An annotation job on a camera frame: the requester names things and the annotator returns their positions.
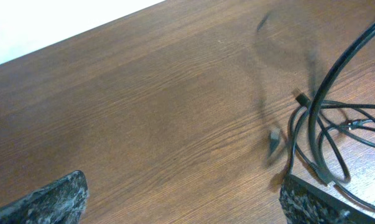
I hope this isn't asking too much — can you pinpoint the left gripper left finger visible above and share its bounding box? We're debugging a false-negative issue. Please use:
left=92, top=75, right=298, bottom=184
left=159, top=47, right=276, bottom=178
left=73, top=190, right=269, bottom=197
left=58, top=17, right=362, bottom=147
left=0, top=170, right=88, bottom=224

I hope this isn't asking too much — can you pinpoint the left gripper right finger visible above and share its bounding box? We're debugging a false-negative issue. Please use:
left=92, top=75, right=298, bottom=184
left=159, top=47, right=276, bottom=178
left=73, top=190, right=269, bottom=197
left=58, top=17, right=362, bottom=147
left=279, top=174, right=375, bottom=224

